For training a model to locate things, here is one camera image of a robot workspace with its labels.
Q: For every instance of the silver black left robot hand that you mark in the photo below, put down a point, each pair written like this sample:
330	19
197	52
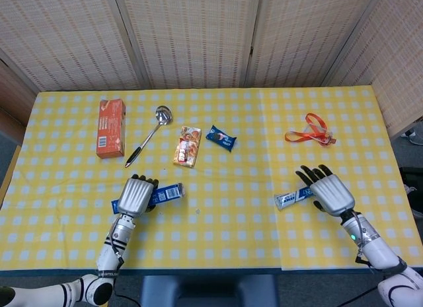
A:
133	198

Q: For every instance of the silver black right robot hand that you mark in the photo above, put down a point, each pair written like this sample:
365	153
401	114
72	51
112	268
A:
332	194

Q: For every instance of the blue toothpaste paper box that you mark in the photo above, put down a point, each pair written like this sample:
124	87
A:
170	192

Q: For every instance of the white blue tube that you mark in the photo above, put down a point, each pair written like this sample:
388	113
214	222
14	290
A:
291	199

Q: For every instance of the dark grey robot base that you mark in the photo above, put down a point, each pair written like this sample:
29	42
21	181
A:
208	292

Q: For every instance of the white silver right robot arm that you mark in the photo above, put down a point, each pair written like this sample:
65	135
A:
376	251

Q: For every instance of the orange cardboard box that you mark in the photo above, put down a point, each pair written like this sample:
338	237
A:
110	128

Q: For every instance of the orange snack packet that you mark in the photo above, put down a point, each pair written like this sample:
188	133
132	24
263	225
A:
187	147

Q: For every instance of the grey sneaker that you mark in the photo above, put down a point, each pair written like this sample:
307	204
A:
413	135

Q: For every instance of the yellow white checked tablecloth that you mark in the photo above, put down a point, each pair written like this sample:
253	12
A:
231	227

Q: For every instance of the blue cookie packet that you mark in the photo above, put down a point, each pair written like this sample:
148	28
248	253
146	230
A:
220	138

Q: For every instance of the beige woven screen panel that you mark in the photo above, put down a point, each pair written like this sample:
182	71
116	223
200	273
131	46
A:
188	36
294	36
66	36
393	56

